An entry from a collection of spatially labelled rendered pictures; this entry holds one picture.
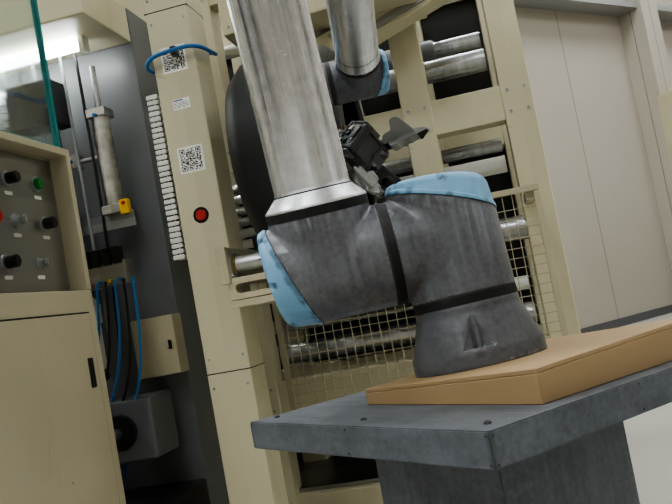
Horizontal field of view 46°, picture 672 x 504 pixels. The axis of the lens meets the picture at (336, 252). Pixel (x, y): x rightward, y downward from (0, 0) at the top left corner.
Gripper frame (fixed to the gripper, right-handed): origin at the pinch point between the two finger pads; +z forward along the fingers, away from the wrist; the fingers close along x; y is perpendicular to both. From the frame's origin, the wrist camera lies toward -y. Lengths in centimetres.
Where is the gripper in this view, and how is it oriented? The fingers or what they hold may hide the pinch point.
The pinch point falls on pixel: (408, 163)
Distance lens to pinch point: 141.7
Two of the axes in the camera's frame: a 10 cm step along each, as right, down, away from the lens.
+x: 5.8, -7.8, 2.4
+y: -6.2, -6.1, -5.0
